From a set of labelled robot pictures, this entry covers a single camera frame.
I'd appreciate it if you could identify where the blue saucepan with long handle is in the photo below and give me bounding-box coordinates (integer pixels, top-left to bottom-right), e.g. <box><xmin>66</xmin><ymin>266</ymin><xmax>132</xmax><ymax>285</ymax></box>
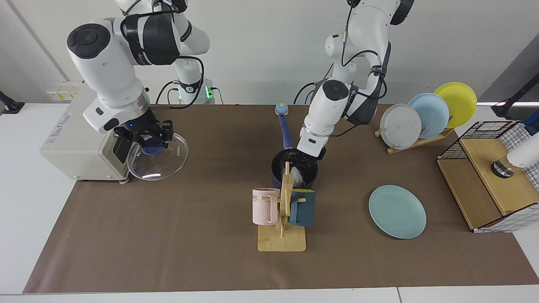
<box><xmin>271</xmin><ymin>114</ymin><xmax>319</xmax><ymax>190</ymax></box>

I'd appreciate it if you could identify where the pink ribbed cup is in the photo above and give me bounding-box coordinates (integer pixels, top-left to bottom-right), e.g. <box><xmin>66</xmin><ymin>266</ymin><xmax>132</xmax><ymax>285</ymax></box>
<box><xmin>252</xmin><ymin>188</ymin><xmax>281</xmax><ymax>226</ymax></box>

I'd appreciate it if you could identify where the light blue plate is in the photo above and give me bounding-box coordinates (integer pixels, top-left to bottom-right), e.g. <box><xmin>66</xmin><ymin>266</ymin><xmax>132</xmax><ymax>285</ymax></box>
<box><xmin>408</xmin><ymin>93</ymin><xmax>450</xmax><ymax>140</ymax></box>

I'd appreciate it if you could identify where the brown table cloth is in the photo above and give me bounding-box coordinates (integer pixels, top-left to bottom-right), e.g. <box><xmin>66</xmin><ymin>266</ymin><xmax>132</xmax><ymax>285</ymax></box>
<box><xmin>22</xmin><ymin>104</ymin><xmax>539</xmax><ymax>294</ymax></box>

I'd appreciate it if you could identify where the pale toaster oven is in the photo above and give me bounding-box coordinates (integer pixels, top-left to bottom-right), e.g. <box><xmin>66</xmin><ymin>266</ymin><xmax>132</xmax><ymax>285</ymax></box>
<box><xmin>40</xmin><ymin>84</ymin><xmax>131</xmax><ymax>185</ymax></box>

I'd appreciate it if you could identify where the black base cable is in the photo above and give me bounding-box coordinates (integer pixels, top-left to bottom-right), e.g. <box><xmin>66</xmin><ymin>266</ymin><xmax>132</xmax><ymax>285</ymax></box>
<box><xmin>156</xmin><ymin>80</ymin><xmax>181</xmax><ymax>105</ymax></box>
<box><xmin>294</xmin><ymin>82</ymin><xmax>317</xmax><ymax>105</ymax></box>

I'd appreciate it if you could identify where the wall socket with yellow label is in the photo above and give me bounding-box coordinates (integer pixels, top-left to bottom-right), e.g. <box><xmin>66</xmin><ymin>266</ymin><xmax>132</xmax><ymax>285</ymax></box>
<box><xmin>45</xmin><ymin>86</ymin><xmax>80</xmax><ymax>101</ymax></box>

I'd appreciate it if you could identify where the black tripod leg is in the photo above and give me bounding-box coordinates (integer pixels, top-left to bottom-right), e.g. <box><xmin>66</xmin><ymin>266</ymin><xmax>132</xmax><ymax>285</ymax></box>
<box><xmin>491</xmin><ymin>74</ymin><xmax>539</xmax><ymax>119</ymax></box>

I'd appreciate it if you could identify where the wire basket with wooden floor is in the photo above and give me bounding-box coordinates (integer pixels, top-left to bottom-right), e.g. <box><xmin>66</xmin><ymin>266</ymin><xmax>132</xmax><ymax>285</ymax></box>
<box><xmin>437</xmin><ymin>121</ymin><xmax>539</xmax><ymax>233</ymax></box>

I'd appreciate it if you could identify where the yellow plate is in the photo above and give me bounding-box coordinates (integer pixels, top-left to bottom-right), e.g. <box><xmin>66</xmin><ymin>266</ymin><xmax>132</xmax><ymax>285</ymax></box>
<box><xmin>434</xmin><ymin>82</ymin><xmax>478</xmax><ymax>129</ymax></box>

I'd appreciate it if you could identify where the dark blue cup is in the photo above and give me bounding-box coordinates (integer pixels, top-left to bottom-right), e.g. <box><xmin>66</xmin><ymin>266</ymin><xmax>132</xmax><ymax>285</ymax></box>
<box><xmin>288</xmin><ymin>189</ymin><xmax>316</xmax><ymax>227</ymax></box>

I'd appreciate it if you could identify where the pale grey plate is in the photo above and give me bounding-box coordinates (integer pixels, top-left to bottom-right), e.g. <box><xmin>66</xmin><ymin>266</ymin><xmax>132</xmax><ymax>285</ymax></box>
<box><xmin>379</xmin><ymin>104</ymin><xmax>422</xmax><ymax>150</ymax></box>

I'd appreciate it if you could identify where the glass lid with blue knob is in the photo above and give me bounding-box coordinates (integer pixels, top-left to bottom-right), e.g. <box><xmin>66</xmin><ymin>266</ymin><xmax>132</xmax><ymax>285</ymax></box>
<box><xmin>127</xmin><ymin>133</ymin><xmax>189</xmax><ymax>181</ymax></box>

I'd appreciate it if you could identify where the teal plate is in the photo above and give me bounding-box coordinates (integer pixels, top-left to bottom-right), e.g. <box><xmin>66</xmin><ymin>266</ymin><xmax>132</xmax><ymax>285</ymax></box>
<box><xmin>368</xmin><ymin>185</ymin><xmax>427</xmax><ymax>240</ymax></box>

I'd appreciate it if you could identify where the white cylinder with black cap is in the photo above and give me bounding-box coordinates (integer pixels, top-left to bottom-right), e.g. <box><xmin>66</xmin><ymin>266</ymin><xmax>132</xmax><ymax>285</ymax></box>
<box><xmin>491</xmin><ymin>143</ymin><xmax>539</xmax><ymax>178</ymax></box>

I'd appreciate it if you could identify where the blue object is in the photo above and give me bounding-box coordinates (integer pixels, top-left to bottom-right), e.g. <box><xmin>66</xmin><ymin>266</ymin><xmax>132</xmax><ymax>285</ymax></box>
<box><xmin>523</xmin><ymin>110</ymin><xmax>539</xmax><ymax>136</ymax></box>

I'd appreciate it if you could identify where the wooden plate rack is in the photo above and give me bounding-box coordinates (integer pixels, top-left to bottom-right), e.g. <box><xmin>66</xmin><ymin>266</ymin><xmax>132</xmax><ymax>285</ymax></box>
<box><xmin>375</xmin><ymin>128</ymin><xmax>454</xmax><ymax>154</ymax></box>

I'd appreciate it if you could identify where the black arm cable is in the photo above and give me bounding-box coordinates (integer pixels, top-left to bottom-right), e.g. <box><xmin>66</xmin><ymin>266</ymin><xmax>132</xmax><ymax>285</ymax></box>
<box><xmin>340</xmin><ymin>0</ymin><xmax>392</xmax><ymax>101</ymax></box>
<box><xmin>147</xmin><ymin>55</ymin><xmax>205</xmax><ymax>110</ymax></box>

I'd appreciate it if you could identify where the black stand foot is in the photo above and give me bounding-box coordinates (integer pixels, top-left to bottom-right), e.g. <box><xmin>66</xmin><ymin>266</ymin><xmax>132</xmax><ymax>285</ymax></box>
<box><xmin>0</xmin><ymin>90</ymin><xmax>25</xmax><ymax>114</ymax></box>

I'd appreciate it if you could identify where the wooden cup stand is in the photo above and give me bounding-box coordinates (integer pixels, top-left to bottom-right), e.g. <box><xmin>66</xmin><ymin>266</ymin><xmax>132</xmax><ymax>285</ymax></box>
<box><xmin>257</xmin><ymin>162</ymin><xmax>307</xmax><ymax>252</ymax></box>

